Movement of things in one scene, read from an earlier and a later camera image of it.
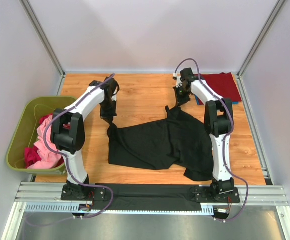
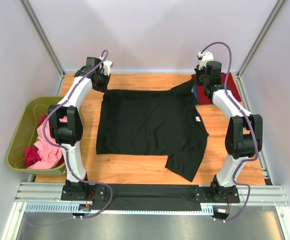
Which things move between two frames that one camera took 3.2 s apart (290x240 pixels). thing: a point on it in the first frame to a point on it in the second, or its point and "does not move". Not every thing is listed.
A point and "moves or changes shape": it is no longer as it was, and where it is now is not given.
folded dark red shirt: [222, 84] does not move
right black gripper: [181, 95] to [200, 78]
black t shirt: [177, 139] moves or changes shape
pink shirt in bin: [49, 159] does not move
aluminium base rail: [46, 197] does not move
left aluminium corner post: [44, 37] does not move
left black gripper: [108, 110] to [101, 83]
